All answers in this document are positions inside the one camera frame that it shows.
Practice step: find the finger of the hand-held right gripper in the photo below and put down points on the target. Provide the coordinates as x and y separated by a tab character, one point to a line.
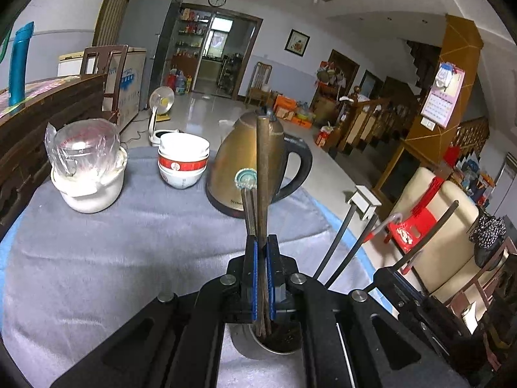
396	289

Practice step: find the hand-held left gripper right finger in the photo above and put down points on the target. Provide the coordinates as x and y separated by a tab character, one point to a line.
271	275

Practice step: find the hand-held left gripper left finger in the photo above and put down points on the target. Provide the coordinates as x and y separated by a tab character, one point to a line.
254	275

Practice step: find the dark chopstick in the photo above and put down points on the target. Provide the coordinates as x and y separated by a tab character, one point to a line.
254	214
263	169
335	242
428	236
351	252
247	214

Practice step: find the metal cup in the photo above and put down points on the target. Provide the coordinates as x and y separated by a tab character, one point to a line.
282	346

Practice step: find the red plastic chair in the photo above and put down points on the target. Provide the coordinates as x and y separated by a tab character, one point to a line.
420	214

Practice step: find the white stool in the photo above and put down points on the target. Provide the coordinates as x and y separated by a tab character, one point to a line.
363	202

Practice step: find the cream armchair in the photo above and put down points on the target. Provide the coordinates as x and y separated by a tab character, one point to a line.
456	218

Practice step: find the black dotted bag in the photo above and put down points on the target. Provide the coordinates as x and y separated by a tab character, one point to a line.
488	238

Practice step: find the gold electric kettle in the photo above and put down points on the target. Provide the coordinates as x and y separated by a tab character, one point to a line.
234	157

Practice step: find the white bowl red band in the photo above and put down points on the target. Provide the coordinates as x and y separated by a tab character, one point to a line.
181	165

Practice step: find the grey towel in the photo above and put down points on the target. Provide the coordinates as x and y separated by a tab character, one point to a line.
121	258

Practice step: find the red white gift bag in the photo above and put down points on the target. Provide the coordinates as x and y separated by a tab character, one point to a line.
323	136

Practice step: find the orange cardboard box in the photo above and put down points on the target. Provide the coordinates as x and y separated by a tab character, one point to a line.
284	107

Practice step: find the wooden stair railing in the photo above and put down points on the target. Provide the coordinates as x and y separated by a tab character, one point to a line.
375	121

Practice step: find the white ceramic pot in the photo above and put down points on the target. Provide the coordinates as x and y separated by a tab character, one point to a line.
93	194

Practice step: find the light wooden chair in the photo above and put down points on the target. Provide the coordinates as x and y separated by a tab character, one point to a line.
258	83

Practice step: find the white standing fan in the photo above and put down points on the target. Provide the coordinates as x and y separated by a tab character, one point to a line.
160	103

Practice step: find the blue water bottle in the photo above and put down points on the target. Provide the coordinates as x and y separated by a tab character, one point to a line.
182	84

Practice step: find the clear plastic bag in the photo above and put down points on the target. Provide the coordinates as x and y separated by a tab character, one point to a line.
85	145

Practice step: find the white chest freezer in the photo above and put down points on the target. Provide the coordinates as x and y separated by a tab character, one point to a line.
133	85

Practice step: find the shelf with bottles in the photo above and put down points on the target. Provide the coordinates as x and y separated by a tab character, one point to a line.
188	44

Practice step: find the dark wooden chair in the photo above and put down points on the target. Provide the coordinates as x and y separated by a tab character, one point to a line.
111	60

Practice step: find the grey refrigerator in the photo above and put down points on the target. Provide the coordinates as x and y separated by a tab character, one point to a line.
149	28

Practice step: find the floral table cover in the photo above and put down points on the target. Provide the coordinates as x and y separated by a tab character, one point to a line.
36	95

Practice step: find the brown wooden door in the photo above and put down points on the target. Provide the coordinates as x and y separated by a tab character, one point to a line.
111	8

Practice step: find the blue thermos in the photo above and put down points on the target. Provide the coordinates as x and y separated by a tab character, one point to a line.
20	64

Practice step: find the wall calendar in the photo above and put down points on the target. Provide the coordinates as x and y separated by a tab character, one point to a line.
442	95

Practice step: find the framed wall picture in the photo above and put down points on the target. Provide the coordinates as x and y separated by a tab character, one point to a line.
297	41

